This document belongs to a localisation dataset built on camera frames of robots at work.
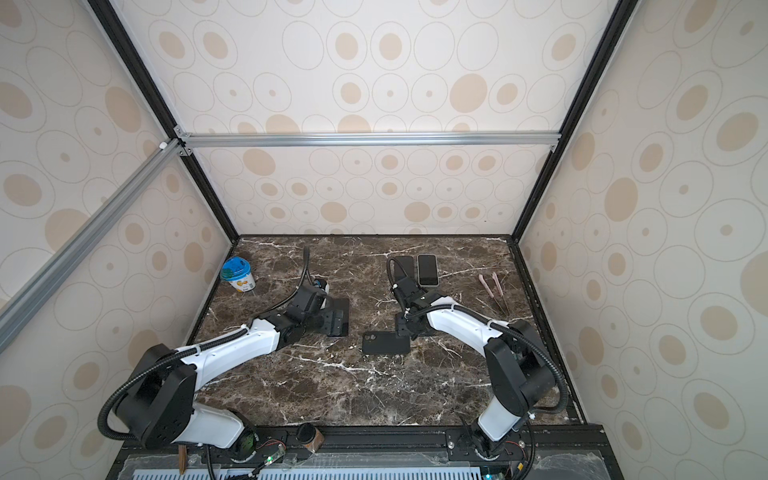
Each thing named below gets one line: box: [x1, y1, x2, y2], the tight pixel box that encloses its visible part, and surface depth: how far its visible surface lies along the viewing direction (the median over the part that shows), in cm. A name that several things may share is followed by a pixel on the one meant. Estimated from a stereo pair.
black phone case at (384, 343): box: [362, 331, 410, 355], surface depth 92 cm
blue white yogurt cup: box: [220, 256, 256, 293], surface depth 99 cm
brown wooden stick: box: [178, 444, 187, 476], surface depth 74 cm
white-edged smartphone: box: [417, 254, 439, 288], surface depth 112 cm
